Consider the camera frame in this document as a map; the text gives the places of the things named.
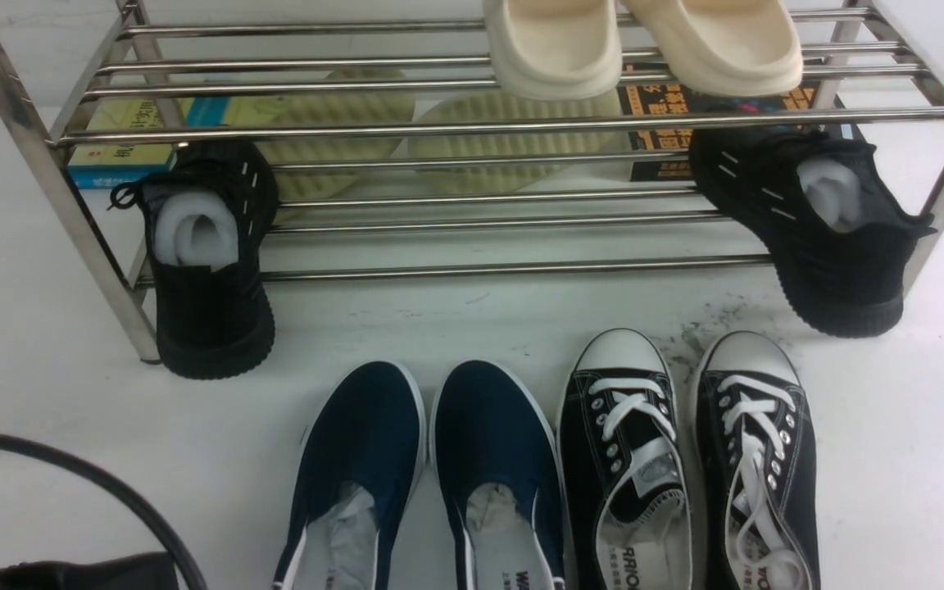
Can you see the cream slipper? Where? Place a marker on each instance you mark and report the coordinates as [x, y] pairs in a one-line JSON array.
[[736, 49], [554, 50]]

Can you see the black knit sneaker right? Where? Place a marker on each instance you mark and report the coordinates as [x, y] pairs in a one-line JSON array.
[[838, 238]]

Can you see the black knit sneaker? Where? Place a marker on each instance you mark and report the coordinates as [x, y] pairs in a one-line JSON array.
[[838, 238], [205, 220]]

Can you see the black canvas sneaker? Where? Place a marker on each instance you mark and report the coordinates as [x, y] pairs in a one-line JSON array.
[[756, 443], [627, 500]]

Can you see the cream slipper far right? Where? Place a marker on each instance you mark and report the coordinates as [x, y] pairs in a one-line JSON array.
[[736, 49]]

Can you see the black canvas sneaker left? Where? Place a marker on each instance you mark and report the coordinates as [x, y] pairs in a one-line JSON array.
[[627, 500]]

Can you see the green slipper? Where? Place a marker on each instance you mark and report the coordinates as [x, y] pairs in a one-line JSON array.
[[307, 110], [496, 106]]

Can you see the green and blue book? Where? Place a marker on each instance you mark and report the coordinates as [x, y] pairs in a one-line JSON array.
[[102, 166]]

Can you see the navy slip-on shoe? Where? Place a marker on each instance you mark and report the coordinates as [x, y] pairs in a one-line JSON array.
[[359, 462], [495, 458]]

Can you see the silver metal shoe rack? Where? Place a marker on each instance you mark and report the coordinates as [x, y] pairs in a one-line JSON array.
[[45, 150]]

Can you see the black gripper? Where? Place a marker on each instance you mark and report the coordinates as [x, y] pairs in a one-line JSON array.
[[141, 571]]

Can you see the black canvas sneaker right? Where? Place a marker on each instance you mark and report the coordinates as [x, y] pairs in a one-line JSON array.
[[756, 443]]

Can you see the black and orange book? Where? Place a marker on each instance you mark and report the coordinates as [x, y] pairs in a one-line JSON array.
[[677, 99]]

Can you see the black knit sneaker left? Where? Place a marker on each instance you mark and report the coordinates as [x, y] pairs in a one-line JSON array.
[[205, 220]]

